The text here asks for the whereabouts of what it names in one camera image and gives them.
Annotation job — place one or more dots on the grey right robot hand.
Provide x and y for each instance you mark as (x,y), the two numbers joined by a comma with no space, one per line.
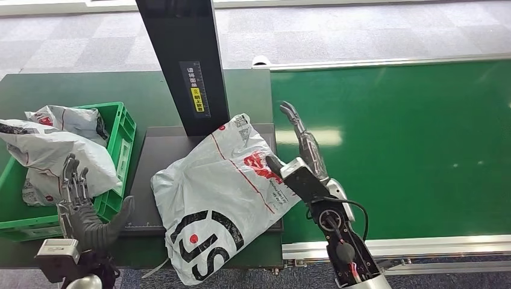
(313,155)

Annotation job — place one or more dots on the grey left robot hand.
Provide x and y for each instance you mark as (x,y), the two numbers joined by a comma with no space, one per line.
(90,227)

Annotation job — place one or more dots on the white plastic courier bag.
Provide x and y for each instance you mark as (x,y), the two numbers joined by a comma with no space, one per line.
(76,119)
(215,187)
(52,147)
(38,191)

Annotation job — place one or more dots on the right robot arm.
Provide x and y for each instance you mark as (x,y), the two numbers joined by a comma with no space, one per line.
(343,243)

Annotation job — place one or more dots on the green plastic basket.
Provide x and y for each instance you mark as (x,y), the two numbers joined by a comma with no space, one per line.
(124,139)

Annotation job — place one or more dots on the black weighing device with column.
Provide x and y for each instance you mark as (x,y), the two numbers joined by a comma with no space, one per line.
(183,60)

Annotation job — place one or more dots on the green conveyor belt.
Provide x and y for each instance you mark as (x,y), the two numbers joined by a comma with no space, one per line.
(399,151)

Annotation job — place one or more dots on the white conveyor roller cap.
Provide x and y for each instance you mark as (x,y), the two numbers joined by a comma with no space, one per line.
(261,60)

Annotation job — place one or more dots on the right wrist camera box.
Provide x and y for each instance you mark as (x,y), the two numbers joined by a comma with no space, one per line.
(301,181)

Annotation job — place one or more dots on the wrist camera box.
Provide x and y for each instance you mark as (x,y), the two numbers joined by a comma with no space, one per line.
(301,181)
(56,255)

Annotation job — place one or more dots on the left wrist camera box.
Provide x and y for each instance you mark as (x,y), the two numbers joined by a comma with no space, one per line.
(56,255)

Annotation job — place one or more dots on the aluminium conveyor frame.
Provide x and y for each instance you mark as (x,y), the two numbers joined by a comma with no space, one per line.
(399,247)

